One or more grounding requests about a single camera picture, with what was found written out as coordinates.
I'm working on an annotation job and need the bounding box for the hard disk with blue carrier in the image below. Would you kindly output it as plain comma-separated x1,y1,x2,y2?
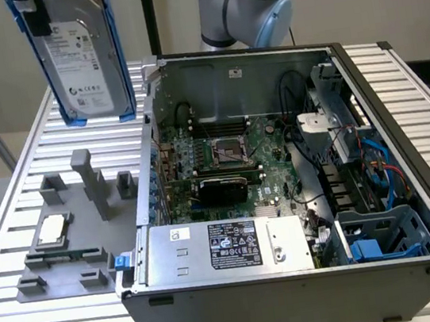
3,0,139,136

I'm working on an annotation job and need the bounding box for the blue disk carrier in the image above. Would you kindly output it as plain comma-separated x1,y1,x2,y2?
348,229,430,267

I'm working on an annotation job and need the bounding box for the grey disk bay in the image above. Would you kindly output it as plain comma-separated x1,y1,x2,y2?
332,197,430,269

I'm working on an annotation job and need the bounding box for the black stand pole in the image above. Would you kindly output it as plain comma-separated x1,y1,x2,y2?
140,0,164,58

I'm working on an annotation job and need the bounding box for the silver CPU chip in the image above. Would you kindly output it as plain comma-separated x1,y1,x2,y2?
33,213,70,247

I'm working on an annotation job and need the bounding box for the grey parts rack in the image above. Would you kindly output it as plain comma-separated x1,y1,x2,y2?
0,142,153,306

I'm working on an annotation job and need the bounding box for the CPU socket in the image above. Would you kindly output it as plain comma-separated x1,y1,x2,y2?
205,131,255,171

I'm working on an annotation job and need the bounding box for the green RAM stick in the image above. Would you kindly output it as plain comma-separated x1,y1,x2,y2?
26,244,107,266

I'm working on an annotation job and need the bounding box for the black graphics card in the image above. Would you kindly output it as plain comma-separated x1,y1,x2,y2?
163,169,252,213

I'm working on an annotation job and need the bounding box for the blue release latch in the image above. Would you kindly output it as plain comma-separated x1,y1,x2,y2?
113,251,132,273

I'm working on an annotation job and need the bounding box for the green motherboard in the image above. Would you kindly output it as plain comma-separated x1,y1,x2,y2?
152,107,313,235

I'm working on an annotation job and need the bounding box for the silver power supply unit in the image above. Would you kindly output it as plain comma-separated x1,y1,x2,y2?
138,205,316,294

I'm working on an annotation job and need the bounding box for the silver chipset heatsink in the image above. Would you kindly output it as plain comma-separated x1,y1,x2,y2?
253,204,280,220

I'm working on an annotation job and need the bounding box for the grey metal drive cage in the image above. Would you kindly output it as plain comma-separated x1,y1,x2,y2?
303,57,367,170

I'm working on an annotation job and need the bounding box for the open black PC case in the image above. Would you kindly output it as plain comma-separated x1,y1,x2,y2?
83,17,430,322

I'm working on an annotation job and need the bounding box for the short black cable loop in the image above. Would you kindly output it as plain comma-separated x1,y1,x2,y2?
173,99,196,126

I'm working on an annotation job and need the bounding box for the thick black cable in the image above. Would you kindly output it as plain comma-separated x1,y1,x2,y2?
275,67,318,151

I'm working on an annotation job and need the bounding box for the silver metal bracket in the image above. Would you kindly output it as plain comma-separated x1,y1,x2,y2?
295,109,332,137

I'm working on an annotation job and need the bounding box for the thin black wire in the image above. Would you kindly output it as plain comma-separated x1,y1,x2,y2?
281,175,328,209

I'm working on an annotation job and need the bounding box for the red black twisted wire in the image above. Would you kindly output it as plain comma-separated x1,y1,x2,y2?
328,123,364,161

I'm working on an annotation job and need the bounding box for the black plastic fan bracket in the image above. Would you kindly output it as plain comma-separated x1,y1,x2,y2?
317,155,372,220

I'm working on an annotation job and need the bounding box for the blue SATA wire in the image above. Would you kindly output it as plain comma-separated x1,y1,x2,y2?
359,135,401,214

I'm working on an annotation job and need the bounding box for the power wire with coloured strands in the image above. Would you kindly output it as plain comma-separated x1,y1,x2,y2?
369,156,387,179

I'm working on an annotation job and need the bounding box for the red SATA wire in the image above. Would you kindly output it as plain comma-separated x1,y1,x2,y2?
382,159,410,202

